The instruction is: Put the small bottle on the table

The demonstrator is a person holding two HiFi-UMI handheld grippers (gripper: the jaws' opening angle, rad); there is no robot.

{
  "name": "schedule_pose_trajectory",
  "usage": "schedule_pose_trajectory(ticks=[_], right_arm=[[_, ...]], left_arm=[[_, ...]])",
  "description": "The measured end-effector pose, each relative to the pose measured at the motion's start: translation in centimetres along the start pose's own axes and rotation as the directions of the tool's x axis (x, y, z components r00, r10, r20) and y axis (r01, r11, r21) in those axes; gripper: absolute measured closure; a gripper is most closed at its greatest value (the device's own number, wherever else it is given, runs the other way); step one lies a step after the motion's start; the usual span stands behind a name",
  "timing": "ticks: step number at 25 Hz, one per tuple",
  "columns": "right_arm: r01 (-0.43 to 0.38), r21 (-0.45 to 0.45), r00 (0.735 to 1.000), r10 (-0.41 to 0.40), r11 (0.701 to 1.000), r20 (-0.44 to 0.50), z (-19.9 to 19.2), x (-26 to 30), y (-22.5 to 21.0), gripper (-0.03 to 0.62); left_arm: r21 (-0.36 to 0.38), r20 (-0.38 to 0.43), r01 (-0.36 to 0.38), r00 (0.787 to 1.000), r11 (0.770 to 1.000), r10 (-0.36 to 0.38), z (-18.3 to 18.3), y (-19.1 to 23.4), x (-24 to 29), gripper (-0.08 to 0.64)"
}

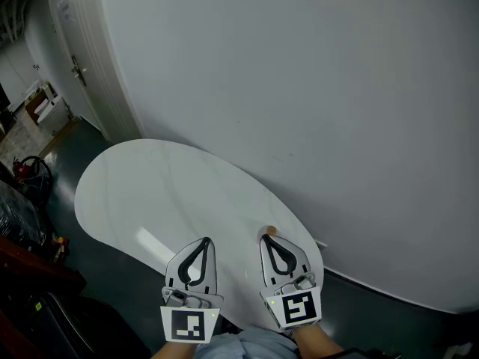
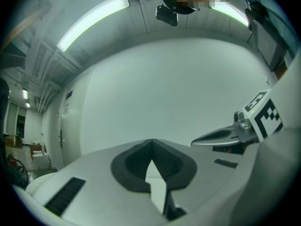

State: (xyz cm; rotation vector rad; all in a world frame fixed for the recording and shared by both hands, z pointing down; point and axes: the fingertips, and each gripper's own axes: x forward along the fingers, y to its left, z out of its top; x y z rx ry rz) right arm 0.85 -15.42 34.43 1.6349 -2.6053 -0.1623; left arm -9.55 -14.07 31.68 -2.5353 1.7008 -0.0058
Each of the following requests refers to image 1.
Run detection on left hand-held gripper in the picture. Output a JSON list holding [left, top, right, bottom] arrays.
[[159, 236, 225, 344]]

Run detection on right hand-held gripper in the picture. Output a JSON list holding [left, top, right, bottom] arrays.
[[259, 233, 323, 333]]

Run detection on person's right forearm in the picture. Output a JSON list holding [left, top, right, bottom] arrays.
[[290, 322, 346, 359]]

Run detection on person's left forearm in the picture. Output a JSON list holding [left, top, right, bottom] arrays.
[[149, 340, 201, 359]]

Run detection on white oval table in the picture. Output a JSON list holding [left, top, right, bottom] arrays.
[[73, 138, 325, 332]]

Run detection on person's light blue shirt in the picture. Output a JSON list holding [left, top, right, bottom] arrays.
[[193, 326, 301, 359]]

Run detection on black suitcase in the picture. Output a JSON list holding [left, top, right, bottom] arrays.
[[21, 292, 151, 359]]

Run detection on dark brown wooden furniture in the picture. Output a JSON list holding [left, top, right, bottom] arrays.
[[0, 236, 88, 302]]

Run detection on black plastic wrapped bundle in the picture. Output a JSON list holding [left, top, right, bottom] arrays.
[[0, 179, 48, 248]]

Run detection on white door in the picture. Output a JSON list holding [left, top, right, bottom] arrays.
[[46, 0, 145, 144]]

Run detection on brown cardboard box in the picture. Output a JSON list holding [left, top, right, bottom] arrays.
[[23, 83, 55, 126]]

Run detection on white paper door notice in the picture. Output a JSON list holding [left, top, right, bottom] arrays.
[[57, 0, 76, 25]]

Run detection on white ceiling pipes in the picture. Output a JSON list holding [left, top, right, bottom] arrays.
[[0, 0, 37, 45]]

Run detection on black coiled hose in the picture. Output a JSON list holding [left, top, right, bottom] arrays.
[[17, 155, 54, 205]]

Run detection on metal door handle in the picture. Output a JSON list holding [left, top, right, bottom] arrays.
[[70, 54, 88, 88]]

